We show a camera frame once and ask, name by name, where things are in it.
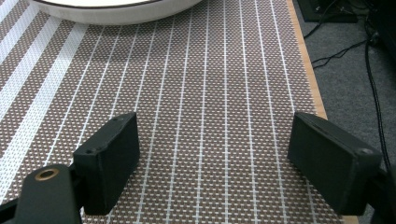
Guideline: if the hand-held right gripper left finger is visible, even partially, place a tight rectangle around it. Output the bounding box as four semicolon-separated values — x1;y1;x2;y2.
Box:
72;111;141;217

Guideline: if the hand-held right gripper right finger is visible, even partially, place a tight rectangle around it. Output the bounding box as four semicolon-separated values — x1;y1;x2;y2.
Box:
287;111;383;217

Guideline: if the brown woven striped placemat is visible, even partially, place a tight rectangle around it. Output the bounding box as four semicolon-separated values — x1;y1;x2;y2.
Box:
0;0;344;224

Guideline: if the black stand base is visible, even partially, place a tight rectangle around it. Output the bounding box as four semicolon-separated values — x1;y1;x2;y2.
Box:
295;0;359;23

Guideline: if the white round bowl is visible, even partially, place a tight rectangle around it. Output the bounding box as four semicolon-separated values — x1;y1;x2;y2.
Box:
27;0;204;26

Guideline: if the black cable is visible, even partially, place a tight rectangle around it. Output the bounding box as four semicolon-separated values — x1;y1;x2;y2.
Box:
311;39;368;70
363;18;392;172

